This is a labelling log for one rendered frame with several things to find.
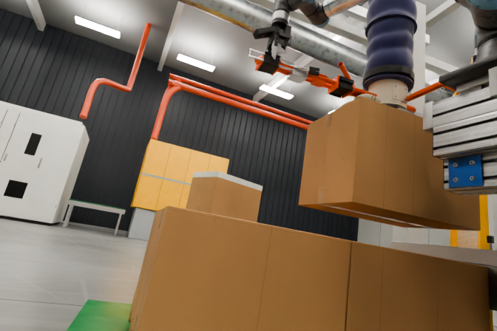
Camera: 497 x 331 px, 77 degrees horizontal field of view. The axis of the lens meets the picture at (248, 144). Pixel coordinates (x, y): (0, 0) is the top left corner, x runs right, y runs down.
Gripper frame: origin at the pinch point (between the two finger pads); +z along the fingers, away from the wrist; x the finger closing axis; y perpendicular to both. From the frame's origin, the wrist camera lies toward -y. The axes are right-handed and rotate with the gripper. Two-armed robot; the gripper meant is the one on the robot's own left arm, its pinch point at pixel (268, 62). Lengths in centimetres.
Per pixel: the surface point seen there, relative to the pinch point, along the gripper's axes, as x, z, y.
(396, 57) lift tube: -10, -17, 56
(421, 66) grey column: 94, -107, 176
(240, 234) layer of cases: -20, 70, -6
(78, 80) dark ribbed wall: 1009, -342, -362
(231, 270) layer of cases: -20, 80, -7
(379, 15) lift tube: -4, -42, 50
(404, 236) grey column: 97, 50, 163
